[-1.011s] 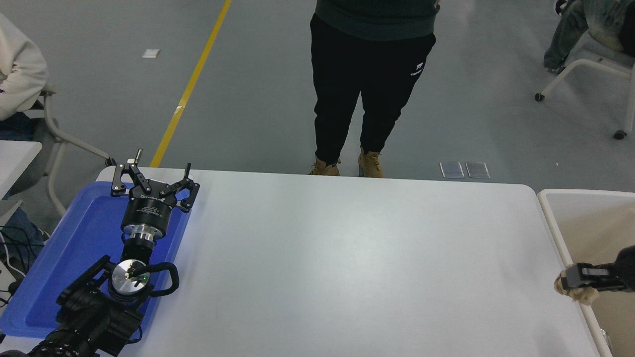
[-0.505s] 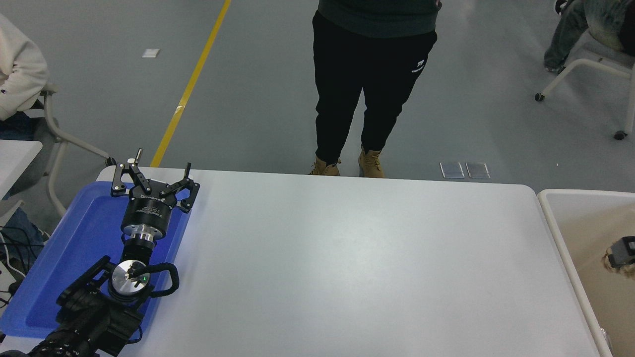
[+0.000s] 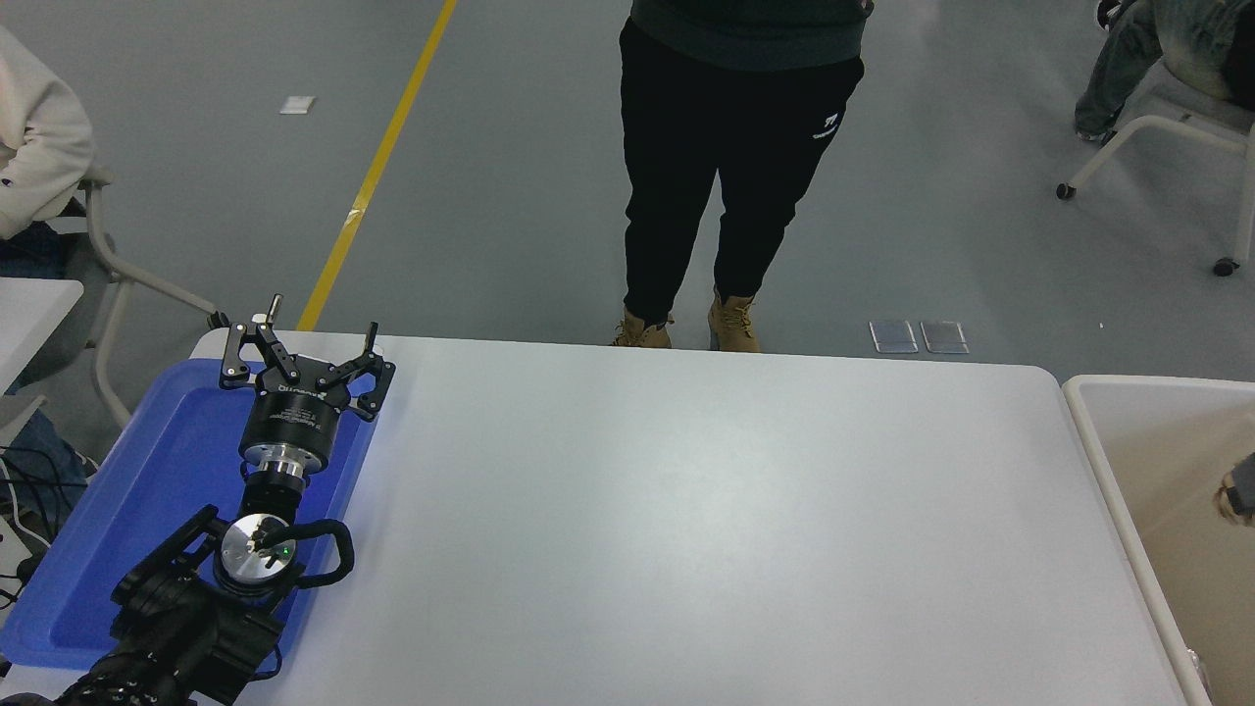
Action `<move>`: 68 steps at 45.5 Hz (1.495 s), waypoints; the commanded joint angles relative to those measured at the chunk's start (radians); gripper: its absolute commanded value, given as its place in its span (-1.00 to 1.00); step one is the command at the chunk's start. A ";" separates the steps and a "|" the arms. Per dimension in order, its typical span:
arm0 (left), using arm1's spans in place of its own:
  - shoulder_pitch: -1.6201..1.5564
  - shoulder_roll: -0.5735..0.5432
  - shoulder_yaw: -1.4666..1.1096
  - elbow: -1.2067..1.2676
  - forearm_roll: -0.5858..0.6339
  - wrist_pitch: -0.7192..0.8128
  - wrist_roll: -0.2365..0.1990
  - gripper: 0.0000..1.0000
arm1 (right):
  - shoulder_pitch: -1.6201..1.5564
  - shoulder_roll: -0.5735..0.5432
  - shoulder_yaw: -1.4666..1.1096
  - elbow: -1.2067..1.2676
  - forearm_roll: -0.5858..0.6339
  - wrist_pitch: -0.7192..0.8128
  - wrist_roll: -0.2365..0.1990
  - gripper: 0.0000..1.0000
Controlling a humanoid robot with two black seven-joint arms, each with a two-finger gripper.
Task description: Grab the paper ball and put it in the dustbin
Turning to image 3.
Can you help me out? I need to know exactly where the blue plastic tray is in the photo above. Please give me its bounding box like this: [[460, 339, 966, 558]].
[[0, 358, 378, 671]]

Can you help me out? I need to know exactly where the seated person in white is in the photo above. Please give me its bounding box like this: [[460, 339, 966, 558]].
[[0, 25, 96, 280]]

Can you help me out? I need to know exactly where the large pale bin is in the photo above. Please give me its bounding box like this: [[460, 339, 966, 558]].
[[1062, 375, 1255, 706]]

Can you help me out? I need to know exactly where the black cable bundle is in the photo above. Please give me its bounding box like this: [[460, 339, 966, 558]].
[[0, 446, 94, 599]]

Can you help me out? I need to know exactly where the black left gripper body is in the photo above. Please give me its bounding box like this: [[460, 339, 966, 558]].
[[238, 378, 347, 462]]

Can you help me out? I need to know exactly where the small white side table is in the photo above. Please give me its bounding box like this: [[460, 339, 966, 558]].
[[0, 277, 84, 393]]

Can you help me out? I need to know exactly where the standing person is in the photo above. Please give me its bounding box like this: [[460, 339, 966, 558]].
[[610, 0, 874, 354]]

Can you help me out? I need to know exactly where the blue fabric bundle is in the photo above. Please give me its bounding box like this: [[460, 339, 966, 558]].
[[0, 410, 87, 511]]

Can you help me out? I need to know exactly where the white frame wheeled chair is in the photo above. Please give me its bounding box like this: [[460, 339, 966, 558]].
[[1056, 59, 1255, 277]]

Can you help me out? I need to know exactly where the seated person in jeans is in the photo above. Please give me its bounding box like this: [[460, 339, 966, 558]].
[[1074, 0, 1255, 143]]

